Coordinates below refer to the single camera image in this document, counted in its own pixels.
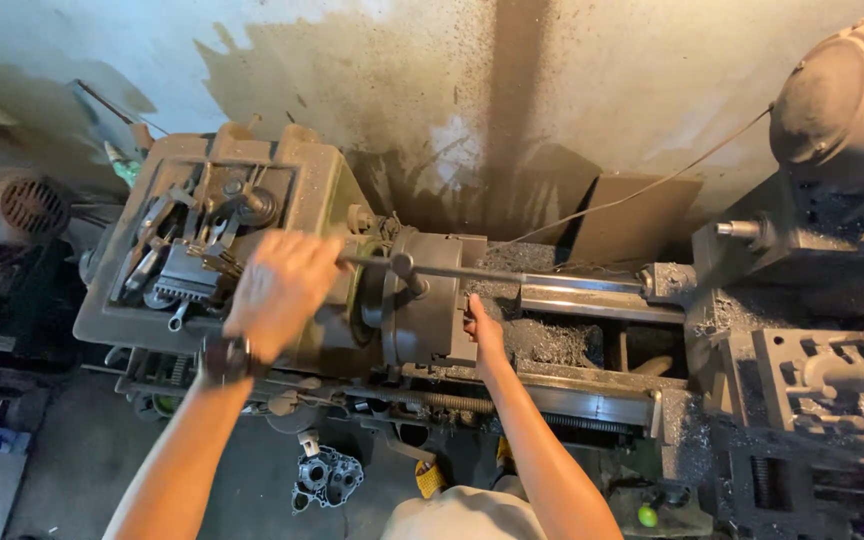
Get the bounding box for dark brown board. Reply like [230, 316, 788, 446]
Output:
[477, 142, 604, 245]

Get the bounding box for person's left hand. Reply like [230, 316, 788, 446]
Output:
[222, 228, 348, 365]

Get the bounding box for grey lathe headstock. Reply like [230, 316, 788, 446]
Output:
[72, 122, 382, 378]

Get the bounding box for thin grey cable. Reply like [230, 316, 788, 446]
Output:
[505, 107, 775, 247]

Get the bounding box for grey lathe chuck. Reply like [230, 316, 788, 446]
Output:
[360, 227, 490, 370]

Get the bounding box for pile of wrenches and tools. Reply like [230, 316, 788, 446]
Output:
[109, 161, 283, 333]

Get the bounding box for aluminium engine casing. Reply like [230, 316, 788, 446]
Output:
[291, 442, 366, 516]

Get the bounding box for thin metal rod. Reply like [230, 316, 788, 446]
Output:
[72, 78, 172, 138]

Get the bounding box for stepped chuck jaw set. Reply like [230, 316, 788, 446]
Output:
[151, 244, 225, 304]

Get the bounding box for large round grey motor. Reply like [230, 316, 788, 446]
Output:
[768, 15, 864, 198]

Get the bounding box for dark wristwatch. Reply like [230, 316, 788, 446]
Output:
[198, 333, 273, 391]

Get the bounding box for grey electric motor with grille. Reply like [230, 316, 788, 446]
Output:
[0, 165, 75, 249]

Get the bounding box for green plastic scrap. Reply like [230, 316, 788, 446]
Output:
[105, 141, 142, 190]

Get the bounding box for person's right hand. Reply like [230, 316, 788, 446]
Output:
[463, 294, 510, 376]

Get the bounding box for person's beige shorts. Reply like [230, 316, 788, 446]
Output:
[379, 485, 553, 540]

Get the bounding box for lathe lead screw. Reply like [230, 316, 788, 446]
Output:
[342, 386, 654, 438]

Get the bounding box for heap of metal shavings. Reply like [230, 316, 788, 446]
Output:
[468, 241, 607, 370]

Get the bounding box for grey machine housing with shaft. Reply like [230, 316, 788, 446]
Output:
[690, 168, 864, 305]

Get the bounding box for grey lathe carriage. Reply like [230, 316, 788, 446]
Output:
[683, 288, 864, 540]

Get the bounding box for steel chuck key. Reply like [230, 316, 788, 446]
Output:
[338, 252, 529, 298]

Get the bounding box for grey lathe bed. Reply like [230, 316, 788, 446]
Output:
[394, 240, 703, 455]

